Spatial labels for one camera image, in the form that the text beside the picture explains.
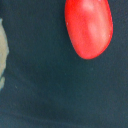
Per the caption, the red toy tomato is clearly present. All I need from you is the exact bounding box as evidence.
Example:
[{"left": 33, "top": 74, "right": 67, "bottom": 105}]
[{"left": 65, "top": 0, "right": 113, "bottom": 59}]

